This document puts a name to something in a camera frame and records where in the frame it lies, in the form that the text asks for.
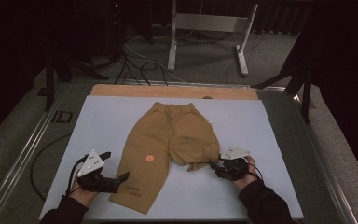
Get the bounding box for left hand-held gripper cable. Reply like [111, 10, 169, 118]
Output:
[65, 154, 90, 198]

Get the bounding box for aluminium floor rail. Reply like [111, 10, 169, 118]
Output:
[0, 83, 70, 224]
[291, 92, 358, 224]

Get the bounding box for tan pants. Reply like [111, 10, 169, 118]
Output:
[108, 101, 222, 216]

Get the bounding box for white metal stand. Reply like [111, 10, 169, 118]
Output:
[167, 0, 259, 77]

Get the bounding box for white table mat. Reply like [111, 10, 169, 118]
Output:
[39, 95, 305, 220]

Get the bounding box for hand-held gripper cable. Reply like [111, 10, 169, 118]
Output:
[65, 154, 90, 198]
[244, 156, 265, 182]

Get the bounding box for long black floor cable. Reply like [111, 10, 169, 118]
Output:
[30, 133, 73, 202]

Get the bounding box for white floor cable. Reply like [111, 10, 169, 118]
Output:
[123, 42, 188, 84]

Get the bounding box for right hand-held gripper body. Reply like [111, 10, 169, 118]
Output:
[213, 147, 252, 182]

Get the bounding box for black tripod stand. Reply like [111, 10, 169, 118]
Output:
[251, 27, 314, 124]
[44, 52, 110, 112]

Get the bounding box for black floor cable loop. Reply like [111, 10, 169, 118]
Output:
[140, 61, 170, 87]

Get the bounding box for right hand-held gripper cable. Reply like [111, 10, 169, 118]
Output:
[244, 156, 265, 182]

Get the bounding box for person's left hand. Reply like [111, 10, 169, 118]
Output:
[68, 181, 99, 208]

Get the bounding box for person's right hand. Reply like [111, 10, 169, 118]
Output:
[232, 155, 259, 191]

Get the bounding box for dark equipment tower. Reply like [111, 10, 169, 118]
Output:
[103, 0, 129, 59]

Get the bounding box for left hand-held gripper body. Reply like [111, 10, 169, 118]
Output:
[76, 149, 121, 194]

